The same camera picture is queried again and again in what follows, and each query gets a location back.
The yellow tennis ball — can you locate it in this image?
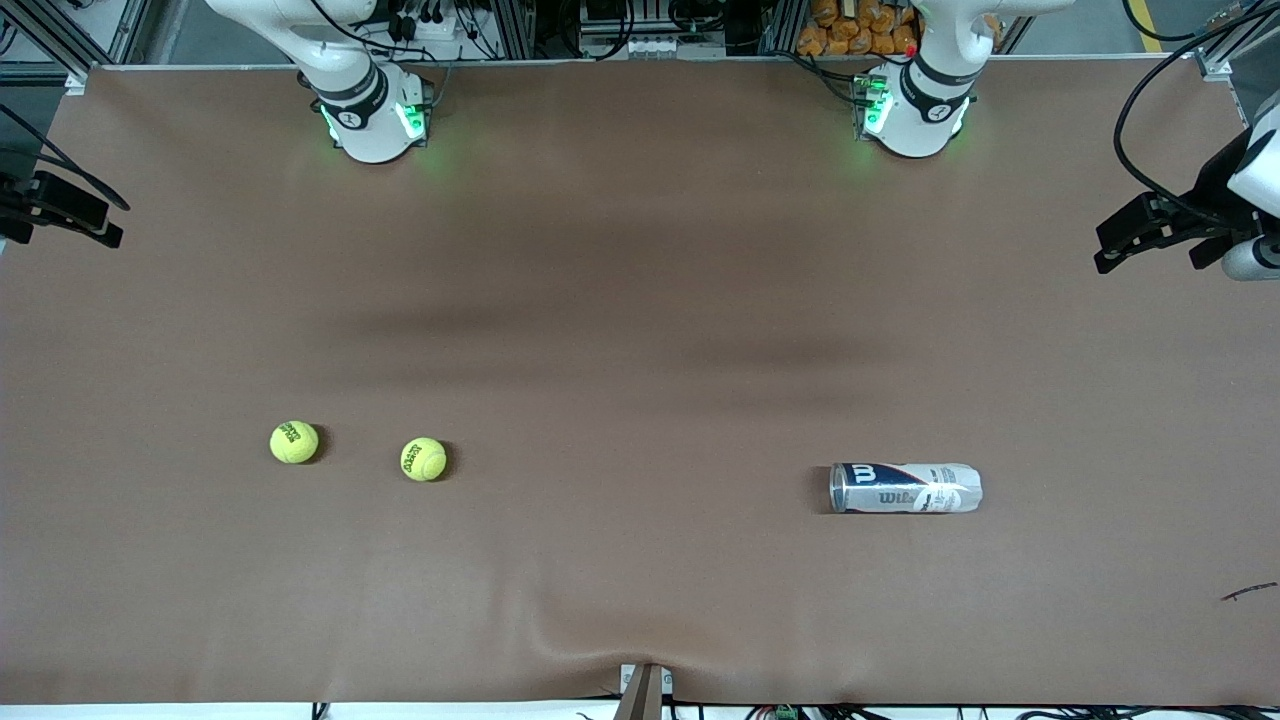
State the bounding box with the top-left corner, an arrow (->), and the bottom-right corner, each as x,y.
269,420 -> 321,466
400,437 -> 448,483

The silver blue tennis ball can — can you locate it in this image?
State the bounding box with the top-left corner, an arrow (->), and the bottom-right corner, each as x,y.
829,462 -> 983,515

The orange round items pile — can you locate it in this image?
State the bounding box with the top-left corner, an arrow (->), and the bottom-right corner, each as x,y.
797,0 -> 921,58

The white power strip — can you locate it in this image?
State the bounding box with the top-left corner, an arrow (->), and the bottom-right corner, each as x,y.
385,5 -> 471,46

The white terminal block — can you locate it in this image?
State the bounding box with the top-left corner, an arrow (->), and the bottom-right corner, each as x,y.
583,33 -> 693,59

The brown table mat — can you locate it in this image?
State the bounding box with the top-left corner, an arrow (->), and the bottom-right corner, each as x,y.
0,55 -> 1280,706

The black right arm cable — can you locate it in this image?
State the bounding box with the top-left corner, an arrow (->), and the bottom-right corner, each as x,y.
0,103 -> 131,213

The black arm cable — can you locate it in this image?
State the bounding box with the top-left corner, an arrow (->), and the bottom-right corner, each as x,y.
0,103 -> 131,213
1113,5 -> 1280,226

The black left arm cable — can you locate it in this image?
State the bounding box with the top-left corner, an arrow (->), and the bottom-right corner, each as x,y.
1113,5 -> 1280,226

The aluminium frame profile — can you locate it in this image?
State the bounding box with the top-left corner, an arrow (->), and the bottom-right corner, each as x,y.
760,0 -> 806,56
1195,0 -> 1280,81
480,0 -> 536,59
0,0 -> 91,86

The black base cable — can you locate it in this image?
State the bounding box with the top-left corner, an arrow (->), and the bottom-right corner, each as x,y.
785,50 -> 866,106

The grey table clamp bracket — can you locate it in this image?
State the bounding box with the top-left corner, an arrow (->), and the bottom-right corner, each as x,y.
618,662 -> 674,720

